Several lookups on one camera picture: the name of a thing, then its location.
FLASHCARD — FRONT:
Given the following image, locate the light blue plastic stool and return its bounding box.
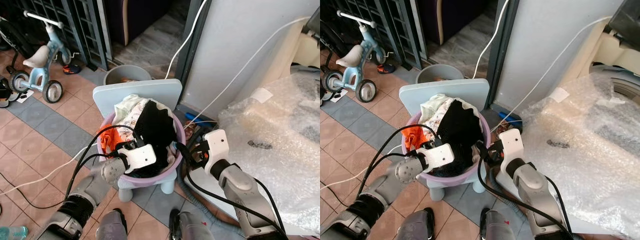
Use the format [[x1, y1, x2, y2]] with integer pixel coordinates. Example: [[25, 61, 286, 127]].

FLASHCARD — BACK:
[[93, 79, 184, 202], [398, 79, 490, 202]]

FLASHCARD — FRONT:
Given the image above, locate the light blue child tricycle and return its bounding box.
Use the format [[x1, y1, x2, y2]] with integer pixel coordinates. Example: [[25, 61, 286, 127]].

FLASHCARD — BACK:
[[322, 11, 390, 104], [9, 11, 81, 104]]

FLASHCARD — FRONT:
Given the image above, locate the grey left robot leg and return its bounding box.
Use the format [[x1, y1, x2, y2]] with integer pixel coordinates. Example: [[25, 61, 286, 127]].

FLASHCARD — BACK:
[[95, 208, 129, 240], [397, 208, 436, 240]]

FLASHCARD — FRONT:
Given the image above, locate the beige white washing machine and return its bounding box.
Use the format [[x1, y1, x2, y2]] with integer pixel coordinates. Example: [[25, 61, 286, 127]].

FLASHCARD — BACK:
[[184, 20, 321, 239], [487, 20, 640, 239]]

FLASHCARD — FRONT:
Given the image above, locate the purple plastic basin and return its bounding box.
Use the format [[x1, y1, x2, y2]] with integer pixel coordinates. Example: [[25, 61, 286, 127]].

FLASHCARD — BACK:
[[404, 112, 492, 187], [97, 111, 187, 189]]

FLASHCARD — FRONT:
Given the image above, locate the dark purple chair beige frame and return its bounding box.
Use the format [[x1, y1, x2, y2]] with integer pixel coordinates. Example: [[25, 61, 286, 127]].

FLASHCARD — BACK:
[[417, 0, 494, 47], [102, 0, 174, 47]]

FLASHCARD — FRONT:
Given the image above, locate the grey robot leg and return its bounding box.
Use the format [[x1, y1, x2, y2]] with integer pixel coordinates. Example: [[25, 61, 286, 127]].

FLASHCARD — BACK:
[[479, 208, 524, 240], [95, 208, 129, 240], [168, 208, 216, 240], [397, 208, 436, 240]]

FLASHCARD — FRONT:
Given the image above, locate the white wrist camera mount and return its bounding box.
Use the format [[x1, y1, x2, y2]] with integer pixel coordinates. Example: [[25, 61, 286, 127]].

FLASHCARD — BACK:
[[120, 144, 157, 174], [424, 144, 455, 171], [204, 129, 231, 164], [498, 128, 525, 162]]

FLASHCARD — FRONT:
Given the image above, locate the blue hose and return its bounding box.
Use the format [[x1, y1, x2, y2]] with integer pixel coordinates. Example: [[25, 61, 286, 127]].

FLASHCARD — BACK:
[[184, 112, 219, 126], [497, 110, 524, 126]]

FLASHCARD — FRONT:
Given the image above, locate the grey right robot leg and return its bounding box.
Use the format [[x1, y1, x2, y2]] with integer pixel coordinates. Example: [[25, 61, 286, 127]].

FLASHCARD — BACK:
[[479, 208, 524, 240], [168, 208, 216, 240]]

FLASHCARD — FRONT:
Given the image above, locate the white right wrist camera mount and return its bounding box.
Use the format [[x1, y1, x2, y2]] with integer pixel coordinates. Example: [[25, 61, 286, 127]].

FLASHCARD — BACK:
[[498, 128, 525, 162], [204, 129, 231, 164]]

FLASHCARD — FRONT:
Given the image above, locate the grey plastic bucket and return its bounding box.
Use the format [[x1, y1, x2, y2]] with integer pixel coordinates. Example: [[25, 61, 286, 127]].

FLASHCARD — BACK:
[[103, 64, 153, 86], [416, 64, 462, 85]]

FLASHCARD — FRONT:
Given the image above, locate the dark washing machine lid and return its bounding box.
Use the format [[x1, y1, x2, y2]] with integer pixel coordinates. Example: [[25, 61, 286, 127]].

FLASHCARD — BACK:
[[305, 6, 321, 37], [607, 0, 640, 39]]

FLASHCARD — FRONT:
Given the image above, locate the black wheeled toy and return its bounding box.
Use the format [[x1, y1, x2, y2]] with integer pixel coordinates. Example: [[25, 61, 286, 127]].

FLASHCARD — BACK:
[[320, 84, 347, 104], [0, 75, 23, 109]]

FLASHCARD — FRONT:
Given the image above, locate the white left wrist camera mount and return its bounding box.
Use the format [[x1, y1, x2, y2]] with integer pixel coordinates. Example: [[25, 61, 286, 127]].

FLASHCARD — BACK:
[[424, 144, 455, 171], [120, 144, 157, 174]]

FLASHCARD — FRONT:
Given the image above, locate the white power cable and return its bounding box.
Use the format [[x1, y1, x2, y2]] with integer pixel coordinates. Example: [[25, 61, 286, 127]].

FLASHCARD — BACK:
[[491, 16, 614, 133], [164, 0, 210, 80], [472, 0, 511, 80], [320, 144, 404, 192], [0, 144, 99, 196], [182, 16, 312, 130]]

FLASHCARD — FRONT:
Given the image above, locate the clear plastic bottle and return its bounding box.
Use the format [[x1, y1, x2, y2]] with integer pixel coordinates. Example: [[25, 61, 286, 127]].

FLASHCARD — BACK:
[[0, 226, 29, 240]]

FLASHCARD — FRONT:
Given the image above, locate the dark metal gate grille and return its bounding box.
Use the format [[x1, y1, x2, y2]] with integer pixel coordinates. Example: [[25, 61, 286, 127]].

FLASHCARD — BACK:
[[15, 0, 109, 71], [330, 0, 426, 71]]

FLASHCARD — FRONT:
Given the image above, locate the clear bubble wrap sheet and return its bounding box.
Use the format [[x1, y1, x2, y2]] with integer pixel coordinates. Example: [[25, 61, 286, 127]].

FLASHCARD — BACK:
[[520, 65, 640, 227], [218, 72, 321, 234]]

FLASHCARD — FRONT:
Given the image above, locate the white tape patch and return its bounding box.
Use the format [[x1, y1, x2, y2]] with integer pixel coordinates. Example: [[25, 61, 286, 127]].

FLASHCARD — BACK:
[[549, 87, 571, 104], [248, 87, 274, 105]]

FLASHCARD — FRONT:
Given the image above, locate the white patterned cloth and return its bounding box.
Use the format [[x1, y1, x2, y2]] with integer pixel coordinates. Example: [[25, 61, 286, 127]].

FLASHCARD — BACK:
[[114, 94, 151, 146], [419, 94, 454, 144]]

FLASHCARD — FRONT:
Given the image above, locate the thin black floor cable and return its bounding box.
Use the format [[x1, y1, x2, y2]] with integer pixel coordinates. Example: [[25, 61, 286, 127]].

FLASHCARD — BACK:
[[0, 172, 67, 210]]

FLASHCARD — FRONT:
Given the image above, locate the black garment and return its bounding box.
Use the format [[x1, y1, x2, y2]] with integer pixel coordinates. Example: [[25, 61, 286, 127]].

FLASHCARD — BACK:
[[134, 99, 177, 169], [440, 99, 482, 169]]

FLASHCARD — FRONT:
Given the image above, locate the orange cloth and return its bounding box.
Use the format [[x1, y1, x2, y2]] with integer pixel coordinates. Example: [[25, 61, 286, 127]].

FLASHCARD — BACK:
[[404, 125, 426, 151], [97, 125, 121, 154]]

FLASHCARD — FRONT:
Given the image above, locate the dark grey door post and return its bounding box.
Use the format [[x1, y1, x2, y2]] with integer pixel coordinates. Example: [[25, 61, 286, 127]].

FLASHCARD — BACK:
[[173, 0, 214, 109], [483, 0, 521, 109]]

